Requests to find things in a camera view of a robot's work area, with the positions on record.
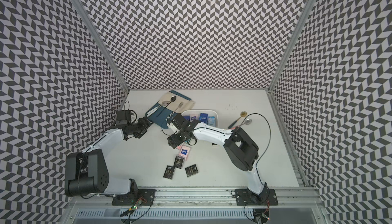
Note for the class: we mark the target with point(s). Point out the light blue tissue pack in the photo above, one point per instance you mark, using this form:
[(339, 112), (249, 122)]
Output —
[(211, 120)]

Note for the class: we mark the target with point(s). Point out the pink handled spoon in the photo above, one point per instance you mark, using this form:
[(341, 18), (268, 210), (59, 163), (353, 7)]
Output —
[(245, 122)]

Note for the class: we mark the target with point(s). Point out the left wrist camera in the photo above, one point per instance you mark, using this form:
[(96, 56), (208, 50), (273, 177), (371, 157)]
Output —
[(125, 117)]

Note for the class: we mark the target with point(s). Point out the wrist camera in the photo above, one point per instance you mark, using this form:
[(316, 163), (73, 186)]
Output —
[(182, 122), (125, 117)]

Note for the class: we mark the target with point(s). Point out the teal serving tray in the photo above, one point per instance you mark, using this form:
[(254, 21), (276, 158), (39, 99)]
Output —
[(163, 118)]

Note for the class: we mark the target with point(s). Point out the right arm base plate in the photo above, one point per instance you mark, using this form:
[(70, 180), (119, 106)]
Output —
[(246, 197)]

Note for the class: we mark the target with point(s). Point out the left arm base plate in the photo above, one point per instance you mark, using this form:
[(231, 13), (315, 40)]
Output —
[(130, 199)]

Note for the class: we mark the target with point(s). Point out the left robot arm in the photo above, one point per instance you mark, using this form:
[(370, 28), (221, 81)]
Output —
[(86, 172)]

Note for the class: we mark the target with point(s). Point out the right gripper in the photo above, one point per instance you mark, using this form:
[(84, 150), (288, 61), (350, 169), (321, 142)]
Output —
[(173, 141)]

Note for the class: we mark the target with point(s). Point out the patterned handle fork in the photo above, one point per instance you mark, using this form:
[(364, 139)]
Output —
[(179, 106)]

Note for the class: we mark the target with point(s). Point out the black metal spoon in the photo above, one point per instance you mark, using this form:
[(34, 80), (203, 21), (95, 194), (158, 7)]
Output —
[(172, 99)]

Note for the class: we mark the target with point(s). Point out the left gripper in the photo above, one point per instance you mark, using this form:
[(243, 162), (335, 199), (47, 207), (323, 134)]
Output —
[(145, 124)]

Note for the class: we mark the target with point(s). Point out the aluminium front rail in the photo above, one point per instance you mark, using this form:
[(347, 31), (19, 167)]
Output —
[(216, 197)]

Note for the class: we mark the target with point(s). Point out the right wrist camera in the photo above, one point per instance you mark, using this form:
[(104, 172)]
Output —
[(182, 122)]

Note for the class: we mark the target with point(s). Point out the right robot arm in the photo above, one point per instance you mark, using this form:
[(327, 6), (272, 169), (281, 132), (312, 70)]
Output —
[(239, 146)]

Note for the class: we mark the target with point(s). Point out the white handled spoon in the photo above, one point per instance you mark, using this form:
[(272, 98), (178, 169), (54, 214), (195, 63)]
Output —
[(153, 110)]

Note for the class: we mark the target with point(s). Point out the white storage box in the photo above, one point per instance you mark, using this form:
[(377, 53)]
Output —
[(209, 112)]

